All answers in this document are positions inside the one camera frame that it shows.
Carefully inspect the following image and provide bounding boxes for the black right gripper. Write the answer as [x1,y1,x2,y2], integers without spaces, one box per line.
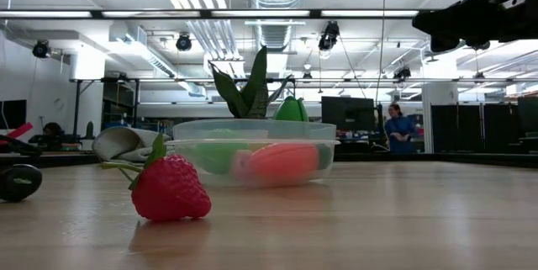
[411,0,526,54]

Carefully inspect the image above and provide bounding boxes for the bumpy green toy fruit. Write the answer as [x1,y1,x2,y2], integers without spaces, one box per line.
[184,129,251,175]

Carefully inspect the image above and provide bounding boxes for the orange toy carrot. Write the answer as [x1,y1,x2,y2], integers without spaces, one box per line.
[247,142,333,180]

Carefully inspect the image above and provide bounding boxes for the clear plastic tupperware container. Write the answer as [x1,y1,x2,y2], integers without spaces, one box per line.
[166,118,341,190]

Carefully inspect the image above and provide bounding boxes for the black cabinets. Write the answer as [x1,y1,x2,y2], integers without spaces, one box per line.
[430,103,518,154]

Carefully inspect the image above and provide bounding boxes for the person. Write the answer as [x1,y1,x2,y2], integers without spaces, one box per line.
[384,103,418,154]
[29,121,81,151]

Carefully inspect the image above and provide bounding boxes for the black monitor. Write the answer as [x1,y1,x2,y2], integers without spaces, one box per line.
[321,96,376,132]

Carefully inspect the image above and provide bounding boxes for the black overhead rig beam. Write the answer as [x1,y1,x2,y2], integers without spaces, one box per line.
[0,8,430,21]

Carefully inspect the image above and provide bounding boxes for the black shelving rack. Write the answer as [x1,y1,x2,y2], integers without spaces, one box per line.
[100,78,140,132]

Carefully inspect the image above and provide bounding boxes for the green artificial succulent plant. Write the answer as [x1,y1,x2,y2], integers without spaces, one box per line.
[208,45,294,119]

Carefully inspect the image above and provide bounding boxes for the grey folded cloth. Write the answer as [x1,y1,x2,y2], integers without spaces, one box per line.
[92,125,172,162]

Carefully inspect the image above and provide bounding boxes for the red toy strawberry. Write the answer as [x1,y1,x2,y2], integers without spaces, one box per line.
[100,133,213,222]

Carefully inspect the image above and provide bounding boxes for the red bar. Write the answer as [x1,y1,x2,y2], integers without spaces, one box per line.
[0,122,34,140]

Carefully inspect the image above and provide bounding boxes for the black wheel object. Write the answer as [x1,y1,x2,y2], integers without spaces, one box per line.
[0,163,43,203]

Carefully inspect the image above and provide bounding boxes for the round black hanging camera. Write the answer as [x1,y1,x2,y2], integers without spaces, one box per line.
[175,33,193,52]
[32,39,51,60]
[393,66,412,82]

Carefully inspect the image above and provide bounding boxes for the black hanging camera with cable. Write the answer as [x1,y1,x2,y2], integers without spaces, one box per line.
[318,20,340,52]

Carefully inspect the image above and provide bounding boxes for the black wall screen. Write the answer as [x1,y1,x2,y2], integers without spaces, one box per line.
[0,99,28,130]

